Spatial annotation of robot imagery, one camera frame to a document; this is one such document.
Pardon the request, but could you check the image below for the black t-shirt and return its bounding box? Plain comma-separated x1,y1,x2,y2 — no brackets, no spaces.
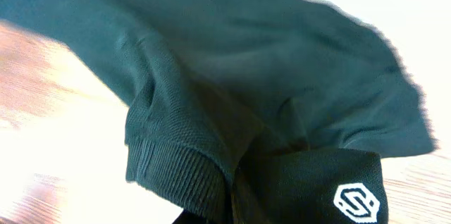
1,0,434,224

